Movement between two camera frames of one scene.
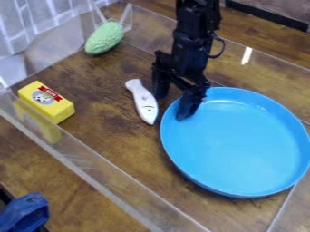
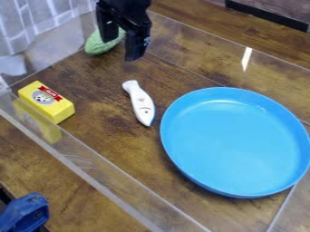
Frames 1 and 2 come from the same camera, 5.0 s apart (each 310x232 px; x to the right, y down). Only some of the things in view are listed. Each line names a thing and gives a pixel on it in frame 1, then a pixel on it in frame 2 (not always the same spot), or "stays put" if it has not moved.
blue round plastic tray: (242, 146) stays put
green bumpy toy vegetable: (104, 38) stays put
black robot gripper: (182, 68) to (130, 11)
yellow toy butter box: (45, 101) stays put
